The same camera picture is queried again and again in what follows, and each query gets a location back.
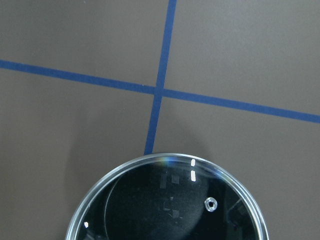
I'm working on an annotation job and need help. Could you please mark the glass pot lid blue knob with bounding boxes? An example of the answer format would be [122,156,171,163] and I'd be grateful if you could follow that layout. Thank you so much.
[65,153,269,240]

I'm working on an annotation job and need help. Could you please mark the brown paper table cover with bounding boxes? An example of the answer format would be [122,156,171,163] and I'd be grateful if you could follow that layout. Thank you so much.
[0,0,320,240]

